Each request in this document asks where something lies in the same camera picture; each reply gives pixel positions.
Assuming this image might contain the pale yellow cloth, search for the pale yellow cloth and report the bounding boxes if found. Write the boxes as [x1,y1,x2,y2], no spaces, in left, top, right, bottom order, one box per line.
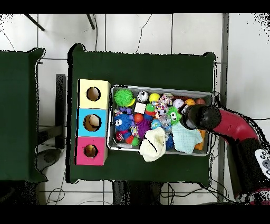
[139,127,168,163]

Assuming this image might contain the mint green cloth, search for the mint green cloth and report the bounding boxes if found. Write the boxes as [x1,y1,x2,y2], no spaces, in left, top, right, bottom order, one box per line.
[171,122,204,155]

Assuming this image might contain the wooden box three holes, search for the wooden box three holes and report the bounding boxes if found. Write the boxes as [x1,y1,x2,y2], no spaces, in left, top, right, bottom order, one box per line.
[75,79,112,166]

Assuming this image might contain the pale wooden cube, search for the pale wooden cube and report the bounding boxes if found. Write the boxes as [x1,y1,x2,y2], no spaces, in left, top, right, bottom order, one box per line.
[134,102,147,115]

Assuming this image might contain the dark blue spiky ball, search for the dark blue spiky ball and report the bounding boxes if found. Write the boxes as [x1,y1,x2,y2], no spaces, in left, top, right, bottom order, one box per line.
[114,114,134,132]

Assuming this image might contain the small silver can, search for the small silver can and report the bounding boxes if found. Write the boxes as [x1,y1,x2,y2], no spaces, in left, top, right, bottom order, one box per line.
[137,90,149,103]

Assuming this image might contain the purple spiky toy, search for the purple spiky toy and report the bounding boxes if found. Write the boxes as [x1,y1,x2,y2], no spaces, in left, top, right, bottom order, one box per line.
[136,119,154,139]

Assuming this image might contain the plain green spiky ball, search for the plain green spiky ball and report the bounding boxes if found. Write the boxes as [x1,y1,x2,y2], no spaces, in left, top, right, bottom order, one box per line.
[113,88,136,107]

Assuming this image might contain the yellow ball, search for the yellow ball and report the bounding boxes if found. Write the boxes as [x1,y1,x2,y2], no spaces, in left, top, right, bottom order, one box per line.
[149,92,161,103]

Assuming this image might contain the blue globe ball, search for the blue globe ball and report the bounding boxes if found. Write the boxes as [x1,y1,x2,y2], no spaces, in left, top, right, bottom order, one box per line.
[151,119,163,131]

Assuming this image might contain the white baseball toy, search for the white baseball toy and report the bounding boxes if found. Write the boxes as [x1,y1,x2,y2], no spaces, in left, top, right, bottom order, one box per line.
[172,99,185,110]

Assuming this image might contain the black flat panel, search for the black flat panel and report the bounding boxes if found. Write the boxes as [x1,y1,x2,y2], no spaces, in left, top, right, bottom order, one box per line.
[55,73,67,150]

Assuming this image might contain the black tripod leg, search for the black tripod leg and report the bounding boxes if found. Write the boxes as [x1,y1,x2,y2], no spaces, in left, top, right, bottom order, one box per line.
[24,13,45,32]
[86,13,95,30]

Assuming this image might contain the dark green side table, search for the dark green side table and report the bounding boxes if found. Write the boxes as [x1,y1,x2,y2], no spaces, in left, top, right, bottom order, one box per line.
[0,48,47,182]

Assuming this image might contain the shallow wire mesh bin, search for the shallow wire mesh bin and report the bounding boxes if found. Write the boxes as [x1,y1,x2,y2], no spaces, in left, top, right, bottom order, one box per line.
[107,86,214,157]

